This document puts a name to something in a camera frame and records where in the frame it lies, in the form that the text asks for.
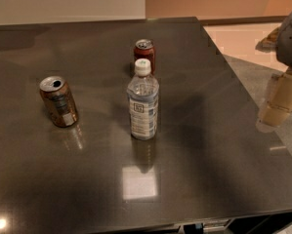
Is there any red soda can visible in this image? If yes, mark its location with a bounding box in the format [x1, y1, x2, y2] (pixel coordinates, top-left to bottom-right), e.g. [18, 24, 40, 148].
[134, 39, 155, 74]

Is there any orange-brown soda can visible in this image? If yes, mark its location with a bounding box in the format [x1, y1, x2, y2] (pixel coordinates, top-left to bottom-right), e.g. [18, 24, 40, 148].
[39, 76, 78, 128]

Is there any clear plastic water bottle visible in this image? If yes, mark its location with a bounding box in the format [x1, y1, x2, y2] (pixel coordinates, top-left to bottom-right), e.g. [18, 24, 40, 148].
[127, 58, 159, 140]

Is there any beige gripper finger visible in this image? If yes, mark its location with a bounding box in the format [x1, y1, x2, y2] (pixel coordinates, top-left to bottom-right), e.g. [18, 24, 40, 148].
[262, 28, 279, 48]
[258, 67, 292, 127]

